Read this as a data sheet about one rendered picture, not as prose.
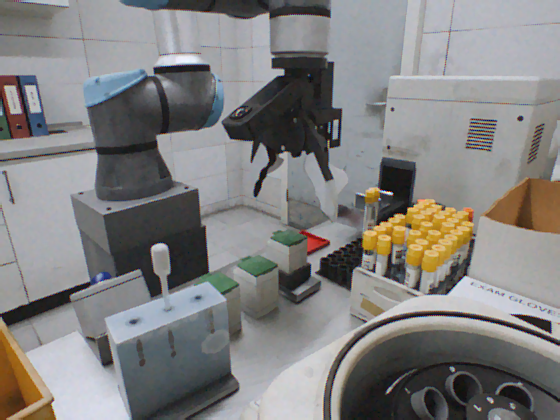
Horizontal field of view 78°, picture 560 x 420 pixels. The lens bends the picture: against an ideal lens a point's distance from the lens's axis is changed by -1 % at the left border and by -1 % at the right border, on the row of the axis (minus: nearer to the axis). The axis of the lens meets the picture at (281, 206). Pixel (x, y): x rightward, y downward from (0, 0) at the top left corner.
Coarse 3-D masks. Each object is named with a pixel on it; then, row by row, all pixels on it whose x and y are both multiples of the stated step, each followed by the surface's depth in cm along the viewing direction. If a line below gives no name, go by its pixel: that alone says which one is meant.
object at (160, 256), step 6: (156, 246) 30; (162, 246) 30; (156, 252) 29; (162, 252) 29; (168, 252) 30; (156, 258) 29; (162, 258) 30; (168, 258) 30; (156, 264) 30; (162, 264) 30; (168, 264) 30; (156, 270) 30; (162, 270) 30; (168, 270) 30
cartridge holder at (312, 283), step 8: (280, 272) 51; (296, 272) 50; (304, 272) 52; (280, 280) 51; (288, 280) 50; (296, 280) 51; (304, 280) 52; (312, 280) 52; (320, 280) 52; (280, 288) 51; (288, 288) 50; (296, 288) 50; (304, 288) 50; (312, 288) 51; (288, 296) 50; (296, 296) 49; (304, 296) 50
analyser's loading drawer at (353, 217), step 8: (384, 192) 74; (392, 192) 84; (360, 200) 73; (384, 200) 74; (392, 200) 78; (400, 200) 78; (408, 200) 78; (344, 208) 69; (352, 208) 68; (360, 208) 73; (384, 208) 72; (392, 208) 74; (344, 216) 70; (352, 216) 69; (360, 216) 67; (376, 216) 69; (344, 224) 70; (352, 224) 69; (360, 224) 68
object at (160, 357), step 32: (192, 288) 35; (128, 320) 30; (160, 320) 30; (192, 320) 32; (224, 320) 34; (128, 352) 29; (160, 352) 30; (192, 352) 33; (224, 352) 35; (128, 384) 29; (160, 384) 31; (192, 384) 34; (224, 384) 35; (160, 416) 32
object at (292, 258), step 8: (272, 240) 51; (304, 240) 51; (272, 248) 51; (280, 248) 50; (288, 248) 49; (296, 248) 50; (304, 248) 51; (272, 256) 52; (280, 256) 50; (288, 256) 49; (296, 256) 50; (304, 256) 52; (280, 264) 51; (288, 264) 50; (296, 264) 51; (304, 264) 52; (288, 272) 50
